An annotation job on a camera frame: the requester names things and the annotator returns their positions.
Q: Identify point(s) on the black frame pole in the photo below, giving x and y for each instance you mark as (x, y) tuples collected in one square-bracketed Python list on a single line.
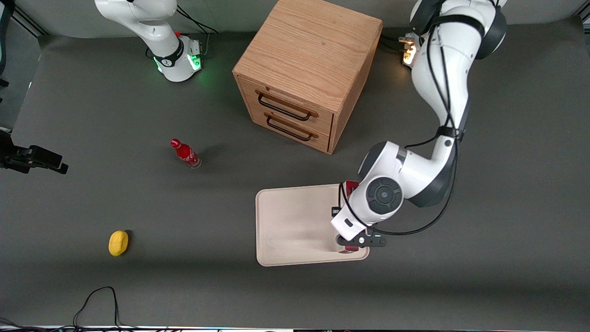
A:
[(28, 22)]

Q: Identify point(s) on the beige plastic tray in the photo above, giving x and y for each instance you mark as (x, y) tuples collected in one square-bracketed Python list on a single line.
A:
[(295, 221)]

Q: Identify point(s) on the yellow lemon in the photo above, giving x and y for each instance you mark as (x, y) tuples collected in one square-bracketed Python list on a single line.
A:
[(118, 243)]

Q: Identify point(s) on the red cookie box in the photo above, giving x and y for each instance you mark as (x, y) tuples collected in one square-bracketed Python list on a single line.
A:
[(352, 186)]

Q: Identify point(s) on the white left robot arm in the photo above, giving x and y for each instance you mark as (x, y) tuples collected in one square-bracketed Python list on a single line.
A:
[(442, 69)]

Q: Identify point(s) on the wooden drawer front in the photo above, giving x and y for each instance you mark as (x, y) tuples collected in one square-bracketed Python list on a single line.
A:
[(258, 117), (322, 122)]

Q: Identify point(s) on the wooden drawer cabinet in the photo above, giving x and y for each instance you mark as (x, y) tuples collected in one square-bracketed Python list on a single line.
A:
[(313, 50)]

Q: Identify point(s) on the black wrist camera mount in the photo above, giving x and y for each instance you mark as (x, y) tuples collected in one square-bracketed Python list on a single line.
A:
[(368, 240)]

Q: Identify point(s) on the red cola bottle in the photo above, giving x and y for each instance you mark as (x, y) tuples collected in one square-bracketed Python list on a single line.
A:
[(185, 153)]

